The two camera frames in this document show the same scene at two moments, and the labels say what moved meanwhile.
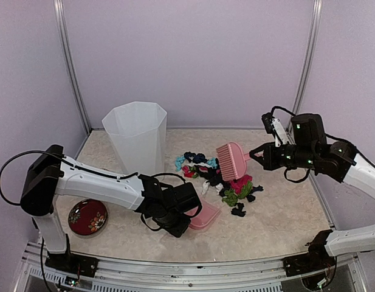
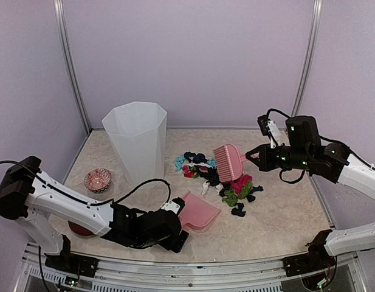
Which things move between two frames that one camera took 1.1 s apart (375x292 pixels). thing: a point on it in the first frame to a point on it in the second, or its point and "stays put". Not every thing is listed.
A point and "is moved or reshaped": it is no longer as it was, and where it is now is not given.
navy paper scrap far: (198, 158) stays put
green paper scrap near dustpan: (231, 198) stays put
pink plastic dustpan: (207, 215) stays put
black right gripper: (270, 161) stays put
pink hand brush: (232, 161) is moved or reshaped
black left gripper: (178, 231) to (169, 244)
